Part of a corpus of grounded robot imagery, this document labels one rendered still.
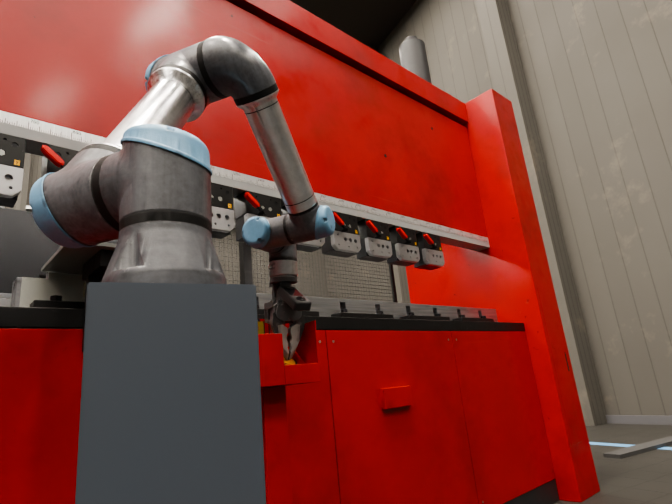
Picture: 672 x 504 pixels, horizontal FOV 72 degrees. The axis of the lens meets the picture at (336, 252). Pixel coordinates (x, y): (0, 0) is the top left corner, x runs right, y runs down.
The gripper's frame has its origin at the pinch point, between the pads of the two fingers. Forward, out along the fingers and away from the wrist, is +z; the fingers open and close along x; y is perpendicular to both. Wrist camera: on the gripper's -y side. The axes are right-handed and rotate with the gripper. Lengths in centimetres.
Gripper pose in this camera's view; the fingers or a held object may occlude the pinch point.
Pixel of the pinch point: (289, 355)
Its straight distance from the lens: 120.6
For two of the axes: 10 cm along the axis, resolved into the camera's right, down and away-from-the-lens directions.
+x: -8.5, -0.6, -5.2
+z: 0.5, 9.8, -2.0
